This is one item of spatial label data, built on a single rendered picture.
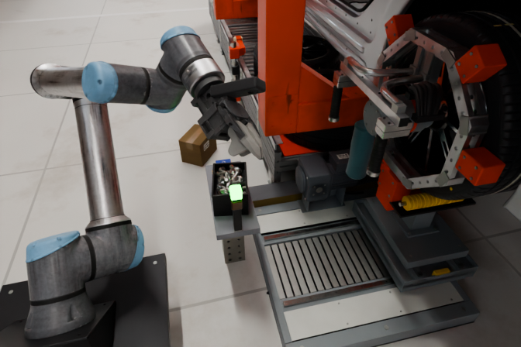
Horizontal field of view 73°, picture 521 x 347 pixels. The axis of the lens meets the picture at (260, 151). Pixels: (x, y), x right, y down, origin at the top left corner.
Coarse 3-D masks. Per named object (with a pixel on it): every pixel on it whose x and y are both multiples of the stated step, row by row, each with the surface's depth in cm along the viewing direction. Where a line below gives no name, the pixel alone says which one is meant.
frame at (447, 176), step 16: (416, 32) 117; (432, 32) 116; (400, 48) 127; (432, 48) 111; (448, 48) 104; (464, 48) 105; (384, 64) 140; (448, 64) 105; (384, 80) 148; (464, 96) 101; (480, 96) 102; (464, 112) 101; (480, 112) 101; (464, 128) 102; (480, 128) 101; (464, 144) 103; (400, 160) 144; (448, 160) 111; (400, 176) 138; (416, 176) 135; (432, 176) 119; (448, 176) 111
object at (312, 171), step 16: (304, 160) 177; (320, 160) 177; (336, 160) 173; (304, 176) 172; (320, 176) 169; (336, 176) 176; (304, 192) 176; (320, 192) 174; (336, 192) 200; (304, 208) 194; (320, 208) 194
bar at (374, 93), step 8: (344, 64) 130; (344, 72) 131; (352, 72) 125; (352, 80) 126; (360, 80) 120; (368, 80) 119; (368, 88) 115; (376, 88) 114; (368, 96) 116; (376, 96) 111; (376, 104) 112; (384, 104) 107; (384, 112) 108; (392, 112) 103; (392, 120) 104; (400, 120) 100; (408, 120) 101
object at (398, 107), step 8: (432, 56) 111; (432, 64) 112; (424, 72) 115; (392, 80) 112; (400, 80) 113; (408, 80) 113; (416, 80) 114; (424, 80) 114; (384, 88) 108; (384, 96) 107; (392, 96) 104; (392, 104) 103; (400, 104) 102; (400, 112) 102
